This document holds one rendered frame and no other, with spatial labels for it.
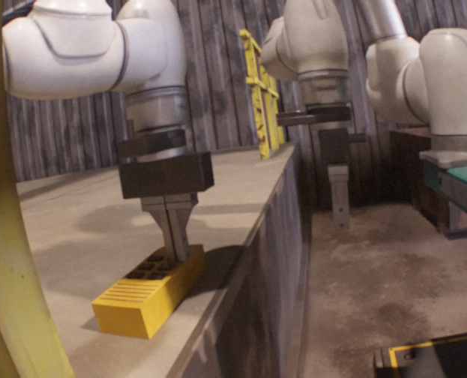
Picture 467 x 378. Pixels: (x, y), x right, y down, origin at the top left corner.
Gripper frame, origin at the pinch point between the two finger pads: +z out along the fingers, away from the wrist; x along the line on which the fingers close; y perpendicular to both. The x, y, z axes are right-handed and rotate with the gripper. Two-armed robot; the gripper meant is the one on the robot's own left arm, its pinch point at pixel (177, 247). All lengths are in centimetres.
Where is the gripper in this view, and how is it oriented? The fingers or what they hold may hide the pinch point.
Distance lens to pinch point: 56.1
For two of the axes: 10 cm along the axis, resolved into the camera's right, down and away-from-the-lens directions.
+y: 2.3, -1.9, 9.5
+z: 1.4, 9.8, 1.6
